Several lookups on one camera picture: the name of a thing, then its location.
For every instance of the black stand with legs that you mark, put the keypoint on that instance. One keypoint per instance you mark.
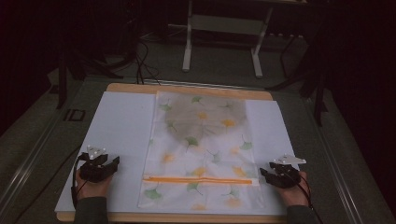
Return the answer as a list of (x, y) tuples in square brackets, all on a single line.
[(319, 93)]

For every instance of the white metal stand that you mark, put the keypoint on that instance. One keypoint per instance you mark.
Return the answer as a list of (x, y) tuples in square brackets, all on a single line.
[(257, 59)]

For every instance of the white sheet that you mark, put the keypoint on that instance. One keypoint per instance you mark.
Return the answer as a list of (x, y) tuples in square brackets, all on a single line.
[(121, 124)]

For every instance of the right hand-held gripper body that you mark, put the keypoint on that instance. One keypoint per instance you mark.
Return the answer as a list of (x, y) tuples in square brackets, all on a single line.
[(285, 177)]

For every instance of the person's right hand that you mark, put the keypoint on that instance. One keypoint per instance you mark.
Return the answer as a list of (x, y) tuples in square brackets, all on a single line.
[(292, 194)]

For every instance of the wooden table board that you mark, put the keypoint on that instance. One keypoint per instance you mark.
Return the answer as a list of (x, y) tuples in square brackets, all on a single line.
[(130, 88)]

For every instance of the black tripod stand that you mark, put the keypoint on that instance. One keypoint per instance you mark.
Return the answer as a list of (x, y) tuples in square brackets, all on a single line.
[(62, 84)]

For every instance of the person's left hand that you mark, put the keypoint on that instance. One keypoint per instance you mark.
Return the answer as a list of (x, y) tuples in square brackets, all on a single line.
[(93, 188)]

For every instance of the leaf print mesh zipper bag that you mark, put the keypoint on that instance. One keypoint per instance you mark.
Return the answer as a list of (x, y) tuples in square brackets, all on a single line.
[(202, 152)]

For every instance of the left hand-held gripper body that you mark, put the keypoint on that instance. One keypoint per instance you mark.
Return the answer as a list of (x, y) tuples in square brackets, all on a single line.
[(93, 171)]

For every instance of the grey cloth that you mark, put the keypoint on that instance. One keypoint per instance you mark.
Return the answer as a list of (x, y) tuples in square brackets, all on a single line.
[(205, 119)]

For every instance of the metal floor rail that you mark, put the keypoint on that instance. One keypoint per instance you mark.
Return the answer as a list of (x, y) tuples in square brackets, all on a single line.
[(25, 169), (337, 174)]

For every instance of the black floor bracket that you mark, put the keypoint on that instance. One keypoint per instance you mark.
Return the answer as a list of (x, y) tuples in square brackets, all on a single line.
[(74, 115)]

